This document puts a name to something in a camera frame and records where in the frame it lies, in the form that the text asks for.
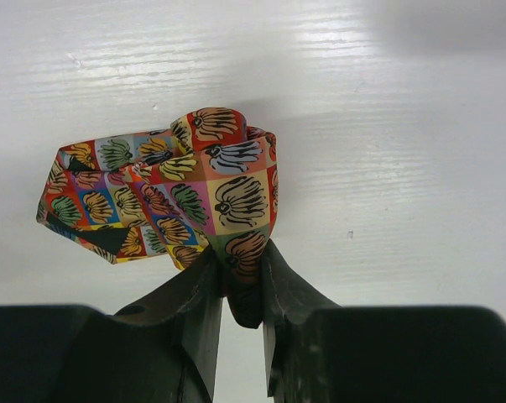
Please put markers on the colourful squares patterned tie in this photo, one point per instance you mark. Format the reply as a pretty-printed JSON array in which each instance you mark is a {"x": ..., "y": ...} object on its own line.
[{"x": 208, "y": 181}]

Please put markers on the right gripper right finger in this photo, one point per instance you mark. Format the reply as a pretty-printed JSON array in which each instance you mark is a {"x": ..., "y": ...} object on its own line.
[{"x": 294, "y": 330}]

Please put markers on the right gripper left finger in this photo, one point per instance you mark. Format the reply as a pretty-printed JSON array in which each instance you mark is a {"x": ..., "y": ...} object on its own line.
[{"x": 190, "y": 305}]

